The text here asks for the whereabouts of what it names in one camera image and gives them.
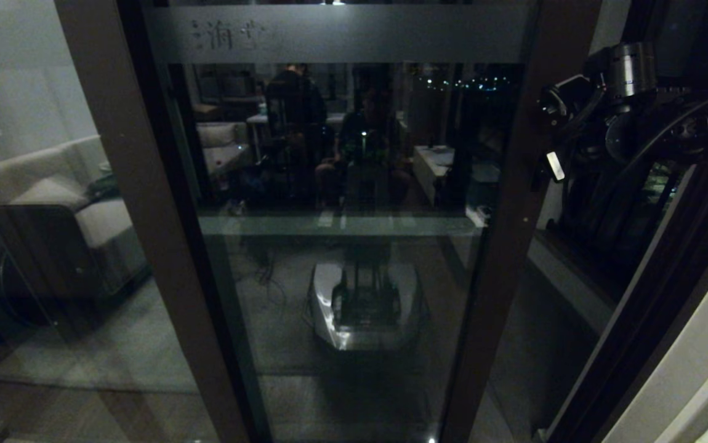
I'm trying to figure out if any short brown stone sill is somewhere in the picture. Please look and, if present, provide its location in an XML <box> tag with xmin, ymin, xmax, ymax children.
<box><xmin>526</xmin><ymin>225</ymin><xmax>630</xmax><ymax>311</ymax></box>

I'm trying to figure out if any grey rug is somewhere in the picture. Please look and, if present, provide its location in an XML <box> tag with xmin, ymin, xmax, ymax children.
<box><xmin>0</xmin><ymin>280</ymin><xmax>201</xmax><ymax>393</ymax></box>

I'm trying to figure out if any fixed glass panel brown frame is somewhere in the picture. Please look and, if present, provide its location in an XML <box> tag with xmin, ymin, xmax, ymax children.
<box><xmin>0</xmin><ymin>0</ymin><xmax>257</xmax><ymax>443</ymax></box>

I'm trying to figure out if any sliding glass door brown frame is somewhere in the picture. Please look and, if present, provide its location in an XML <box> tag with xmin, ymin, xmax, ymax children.
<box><xmin>139</xmin><ymin>0</ymin><xmax>601</xmax><ymax>443</ymax></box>

